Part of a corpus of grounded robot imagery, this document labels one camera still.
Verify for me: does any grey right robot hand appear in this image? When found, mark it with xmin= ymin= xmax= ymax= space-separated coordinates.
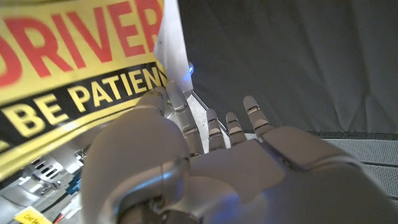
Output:
xmin=51 ymin=123 xmax=108 ymax=175

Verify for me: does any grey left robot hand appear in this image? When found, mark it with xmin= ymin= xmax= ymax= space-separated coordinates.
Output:
xmin=81 ymin=81 xmax=398 ymax=224

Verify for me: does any yellow new driver bumper sticker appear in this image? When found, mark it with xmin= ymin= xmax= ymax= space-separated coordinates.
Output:
xmin=0 ymin=0 xmax=194 ymax=182

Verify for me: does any black backdrop curtain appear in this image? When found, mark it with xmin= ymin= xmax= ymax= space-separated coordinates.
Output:
xmin=177 ymin=0 xmax=398 ymax=135

